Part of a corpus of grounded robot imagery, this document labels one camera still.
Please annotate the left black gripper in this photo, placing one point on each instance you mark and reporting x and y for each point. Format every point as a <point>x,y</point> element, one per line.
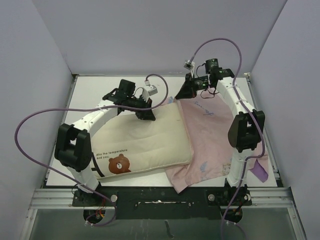
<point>146,115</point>

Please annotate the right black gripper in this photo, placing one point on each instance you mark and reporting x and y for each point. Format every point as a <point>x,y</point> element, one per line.
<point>188,90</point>

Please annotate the pink pillowcase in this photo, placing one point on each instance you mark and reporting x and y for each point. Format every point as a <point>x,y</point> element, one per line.
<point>208,121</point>

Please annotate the cream pillow with bear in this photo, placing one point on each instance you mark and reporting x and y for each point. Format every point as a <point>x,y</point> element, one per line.
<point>126,145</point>

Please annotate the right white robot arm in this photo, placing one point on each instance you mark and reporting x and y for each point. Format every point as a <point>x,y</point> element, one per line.
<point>246,130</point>

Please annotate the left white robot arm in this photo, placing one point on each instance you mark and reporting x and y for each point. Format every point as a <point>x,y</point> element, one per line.
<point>73,145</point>

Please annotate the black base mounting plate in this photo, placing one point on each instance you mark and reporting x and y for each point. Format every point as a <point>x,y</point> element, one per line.
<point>164,203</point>

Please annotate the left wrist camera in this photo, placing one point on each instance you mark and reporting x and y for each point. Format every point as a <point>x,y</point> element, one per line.
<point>149,89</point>

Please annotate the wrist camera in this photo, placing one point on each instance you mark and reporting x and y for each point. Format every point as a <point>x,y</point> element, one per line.
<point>189,65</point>
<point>149,89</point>

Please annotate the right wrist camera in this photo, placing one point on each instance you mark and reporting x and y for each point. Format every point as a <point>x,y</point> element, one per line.
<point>189,65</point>

